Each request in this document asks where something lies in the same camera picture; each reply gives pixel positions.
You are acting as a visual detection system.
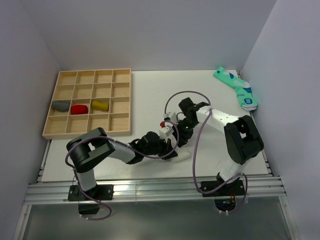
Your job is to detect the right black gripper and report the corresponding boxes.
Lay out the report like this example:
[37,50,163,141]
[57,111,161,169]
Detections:
[171,118,198,148]

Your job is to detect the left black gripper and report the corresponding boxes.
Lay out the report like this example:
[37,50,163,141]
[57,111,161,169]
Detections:
[143,136,177,161]

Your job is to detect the white sock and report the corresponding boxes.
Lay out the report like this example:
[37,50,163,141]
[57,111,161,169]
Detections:
[170,147,191,163]

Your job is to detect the yellow sock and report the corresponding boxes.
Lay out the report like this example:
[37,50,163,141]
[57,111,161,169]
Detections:
[91,100,109,112]

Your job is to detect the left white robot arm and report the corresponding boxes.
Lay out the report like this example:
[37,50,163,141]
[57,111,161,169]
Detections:
[65,127,178,200]

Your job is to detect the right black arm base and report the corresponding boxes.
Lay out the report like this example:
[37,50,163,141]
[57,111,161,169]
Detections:
[202,178,248,214]

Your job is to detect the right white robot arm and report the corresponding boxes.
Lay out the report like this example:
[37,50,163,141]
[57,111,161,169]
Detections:
[173,97,264,195]

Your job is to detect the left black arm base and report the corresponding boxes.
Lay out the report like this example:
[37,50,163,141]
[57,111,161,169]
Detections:
[67,184,114,217]

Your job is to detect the mint green patterned sock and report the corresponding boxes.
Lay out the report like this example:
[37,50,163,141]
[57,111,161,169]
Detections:
[213,66,258,112]

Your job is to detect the wooden compartment tray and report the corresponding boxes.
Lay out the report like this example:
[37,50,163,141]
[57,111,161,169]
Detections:
[42,68,132,140]

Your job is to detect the rolled red sock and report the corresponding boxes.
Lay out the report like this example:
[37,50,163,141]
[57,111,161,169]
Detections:
[70,104,89,115]

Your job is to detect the rolled grey sock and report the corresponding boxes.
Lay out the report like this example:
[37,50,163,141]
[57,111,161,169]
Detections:
[51,100,70,112]

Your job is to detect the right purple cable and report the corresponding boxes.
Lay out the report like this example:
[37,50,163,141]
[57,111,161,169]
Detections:
[164,90,248,214]

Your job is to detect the purple cable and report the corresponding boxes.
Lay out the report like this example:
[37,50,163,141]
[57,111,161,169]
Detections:
[164,90,248,214]
[64,120,180,221]

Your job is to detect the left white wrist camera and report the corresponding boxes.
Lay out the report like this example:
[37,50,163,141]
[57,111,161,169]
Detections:
[159,121,174,141]

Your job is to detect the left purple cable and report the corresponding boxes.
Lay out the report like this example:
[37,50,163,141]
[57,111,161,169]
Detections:
[64,120,180,221]

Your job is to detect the aluminium rail frame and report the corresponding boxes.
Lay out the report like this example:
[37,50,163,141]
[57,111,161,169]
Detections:
[14,70,300,240]

